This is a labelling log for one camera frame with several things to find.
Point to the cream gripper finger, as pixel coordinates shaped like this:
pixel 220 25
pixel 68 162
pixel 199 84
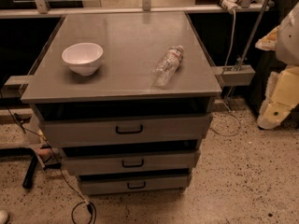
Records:
pixel 268 42

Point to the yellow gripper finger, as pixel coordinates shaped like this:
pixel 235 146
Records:
pixel 281 97

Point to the grey top drawer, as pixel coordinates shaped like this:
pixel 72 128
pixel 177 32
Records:
pixel 96 132

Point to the grey drawer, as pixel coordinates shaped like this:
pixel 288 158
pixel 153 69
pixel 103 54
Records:
pixel 135 184
pixel 96 132
pixel 140 162

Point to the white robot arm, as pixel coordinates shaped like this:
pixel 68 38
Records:
pixel 287 46

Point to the grey bottom drawer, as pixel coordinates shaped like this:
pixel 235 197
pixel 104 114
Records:
pixel 135 184

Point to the grey drawer cabinet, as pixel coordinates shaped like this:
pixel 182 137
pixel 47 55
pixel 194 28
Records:
pixel 122 86

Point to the grey middle drawer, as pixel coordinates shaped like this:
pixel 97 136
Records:
pixel 140 162

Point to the thin metal rod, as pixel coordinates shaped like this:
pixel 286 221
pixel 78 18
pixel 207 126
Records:
pixel 240 61

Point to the clear plastic water bottle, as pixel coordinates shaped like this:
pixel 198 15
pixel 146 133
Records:
pixel 163 71

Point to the white ceramic bowl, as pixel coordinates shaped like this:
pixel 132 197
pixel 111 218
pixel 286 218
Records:
pixel 83 58

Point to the black floor stand leg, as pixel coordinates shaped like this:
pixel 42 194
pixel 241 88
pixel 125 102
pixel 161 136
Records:
pixel 22 151

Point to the white shoe tip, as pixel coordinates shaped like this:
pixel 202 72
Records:
pixel 3 216

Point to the grey metal bracket block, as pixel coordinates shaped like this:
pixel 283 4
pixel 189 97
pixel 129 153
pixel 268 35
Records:
pixel 233 78

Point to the grey metal rail shelf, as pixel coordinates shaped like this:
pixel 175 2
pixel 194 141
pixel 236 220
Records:
pixel 58 12

